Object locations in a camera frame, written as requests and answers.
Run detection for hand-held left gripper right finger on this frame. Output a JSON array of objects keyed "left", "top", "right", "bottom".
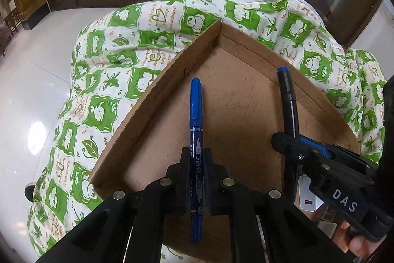
[{"left": 203, "top": 148, "right": 356, "bottom": 263}]

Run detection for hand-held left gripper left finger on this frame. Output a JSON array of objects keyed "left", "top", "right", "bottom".
[{"left": 35, "top": 148, "right": 193, "bottom": 263}]

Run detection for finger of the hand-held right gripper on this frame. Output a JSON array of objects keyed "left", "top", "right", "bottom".
[
  {"left": 271, "top": 131, "right": 374, "bottom": 186},
  {"left": 297, "top": 134, "right": 378, "bottom": 173}
]

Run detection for black pen with blue cap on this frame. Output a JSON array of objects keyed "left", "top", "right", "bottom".
[{"left": 277, "top": 66, "right": 300, "bottom": 199}]

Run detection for blue marker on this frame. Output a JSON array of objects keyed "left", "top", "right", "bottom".
[{"left": 188, "top": 78, "right": 205, "bottom": 243}]

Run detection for cardboard tray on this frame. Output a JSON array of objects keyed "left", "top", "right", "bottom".
[{"left": 88, "top": 20, "right": 361, "bottom": 263}]

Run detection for person's right hand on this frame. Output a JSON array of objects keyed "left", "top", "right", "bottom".
[{"left": 340, "top": 220, "right": 382, "bottom": 259}]

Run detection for white box with red label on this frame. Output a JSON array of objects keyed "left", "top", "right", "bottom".
[{"left": 297, "top": 175, "right": 325, "bottom": 212}]

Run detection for green and white printed blanket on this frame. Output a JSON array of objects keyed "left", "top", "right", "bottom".
[{"left": 26, "top": 0, "right": 388, "bottom": 263}]

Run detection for row of dark wooden chairs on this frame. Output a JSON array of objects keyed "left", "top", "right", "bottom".
[{"left": 0, "top": 9, "right": 19, "bottom": 58}]

